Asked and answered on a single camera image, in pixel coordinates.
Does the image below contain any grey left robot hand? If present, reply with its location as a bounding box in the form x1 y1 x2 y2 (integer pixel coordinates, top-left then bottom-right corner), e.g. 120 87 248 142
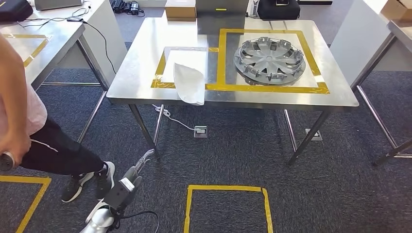
123 149 156 195

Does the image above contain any white curved plastic part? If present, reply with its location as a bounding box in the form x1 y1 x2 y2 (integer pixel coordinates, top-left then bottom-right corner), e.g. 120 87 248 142
173 62 206 107

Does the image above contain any black handheld controller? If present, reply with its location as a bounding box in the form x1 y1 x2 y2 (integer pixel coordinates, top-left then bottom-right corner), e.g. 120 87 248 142
0 151 16 172

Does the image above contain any steel workbench table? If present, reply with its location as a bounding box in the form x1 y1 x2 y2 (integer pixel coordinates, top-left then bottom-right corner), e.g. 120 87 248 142
106 17 360 166

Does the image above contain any person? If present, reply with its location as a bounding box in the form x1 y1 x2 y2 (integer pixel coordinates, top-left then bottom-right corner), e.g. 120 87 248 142
0 32 116 204

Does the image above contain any metal floor socket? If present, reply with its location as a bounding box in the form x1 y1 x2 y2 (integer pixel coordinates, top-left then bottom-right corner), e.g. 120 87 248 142
193 125 208 138
305 128 324 142

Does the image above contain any yellow floor tape square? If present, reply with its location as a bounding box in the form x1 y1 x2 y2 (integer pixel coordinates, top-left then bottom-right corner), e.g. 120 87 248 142
183 184 274 233
0 175 52 233

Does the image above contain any white desk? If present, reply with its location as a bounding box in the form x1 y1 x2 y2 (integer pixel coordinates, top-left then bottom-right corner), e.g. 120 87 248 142
0 0 128 70
329 0 397 87

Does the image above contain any yellow table tape outline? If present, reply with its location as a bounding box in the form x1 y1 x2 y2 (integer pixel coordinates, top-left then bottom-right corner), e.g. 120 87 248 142
3 33 53 68

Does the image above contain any large yellow bench tape square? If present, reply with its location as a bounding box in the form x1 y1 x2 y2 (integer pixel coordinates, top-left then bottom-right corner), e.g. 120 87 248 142
216 28 331 95

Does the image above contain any brown cardboard box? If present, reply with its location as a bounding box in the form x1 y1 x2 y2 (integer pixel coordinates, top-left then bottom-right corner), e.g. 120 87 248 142
380 0 412 22
165 0 197 22

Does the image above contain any silver wheel hubcap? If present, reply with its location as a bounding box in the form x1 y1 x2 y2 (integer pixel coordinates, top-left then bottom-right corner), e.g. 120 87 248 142
233 37 307 86

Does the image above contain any silver laptop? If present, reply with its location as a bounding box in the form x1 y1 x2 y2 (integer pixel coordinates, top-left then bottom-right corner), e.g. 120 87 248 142
34 0 84 11

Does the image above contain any grey open laptop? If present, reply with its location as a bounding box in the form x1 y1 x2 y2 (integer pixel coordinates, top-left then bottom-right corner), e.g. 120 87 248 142
195 0 249 14

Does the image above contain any black bag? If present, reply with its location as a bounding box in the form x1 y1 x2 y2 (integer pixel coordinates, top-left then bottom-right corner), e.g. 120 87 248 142
0 0 34 22

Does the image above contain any black carry case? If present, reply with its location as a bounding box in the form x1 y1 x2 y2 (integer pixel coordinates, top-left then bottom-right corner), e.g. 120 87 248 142
257 0 301 20

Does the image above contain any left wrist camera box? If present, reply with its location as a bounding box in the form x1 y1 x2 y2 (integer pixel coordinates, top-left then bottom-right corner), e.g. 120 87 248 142
102 178 137 210

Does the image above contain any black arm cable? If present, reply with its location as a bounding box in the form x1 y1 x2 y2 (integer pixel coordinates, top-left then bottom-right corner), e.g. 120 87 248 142
114 210 161 233

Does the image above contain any white floor cable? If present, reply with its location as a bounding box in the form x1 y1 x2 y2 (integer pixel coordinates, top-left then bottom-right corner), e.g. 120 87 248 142
152 104 198 132

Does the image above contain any black adapter cable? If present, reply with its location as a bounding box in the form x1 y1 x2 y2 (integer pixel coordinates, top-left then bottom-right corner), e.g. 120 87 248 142
82 19 117 75

